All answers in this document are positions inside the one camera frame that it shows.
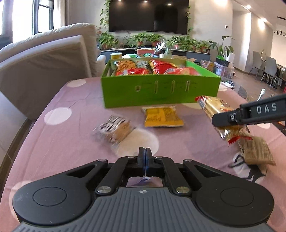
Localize clear brown pastry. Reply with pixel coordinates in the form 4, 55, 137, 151
93, 115, 135, 148

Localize brown paper snack packet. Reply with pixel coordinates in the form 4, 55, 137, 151
238, 136, 276, 166

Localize green cardboard snack box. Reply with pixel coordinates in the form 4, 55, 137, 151
101, 57, 221, 108

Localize yellow snack packet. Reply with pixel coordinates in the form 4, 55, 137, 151
142, 106, 184, 128

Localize beige fabric sofa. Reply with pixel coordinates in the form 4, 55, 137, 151
1, 23, 106, 120

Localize yellow cylindrical can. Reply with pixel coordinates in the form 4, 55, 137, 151
110, 52, 123, 59

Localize pink polka dot tablecloth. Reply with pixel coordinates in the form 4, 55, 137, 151
1, 78, 285, 231

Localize red chip bag in box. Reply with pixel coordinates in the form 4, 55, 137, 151
149, 59, 177, 74

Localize orange snack bag in box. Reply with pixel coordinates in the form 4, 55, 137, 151
114, 60, 137, 73

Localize gold red snack bar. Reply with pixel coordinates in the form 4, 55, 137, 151
195, 96, 252, 144

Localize glass vase with green plant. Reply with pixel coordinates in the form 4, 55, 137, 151
163, 38, 177, 59

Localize large black wall television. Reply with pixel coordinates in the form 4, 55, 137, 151
109, 0, 189, 34

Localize grey dining chair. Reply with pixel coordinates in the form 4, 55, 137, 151
260, 57, 278, 88

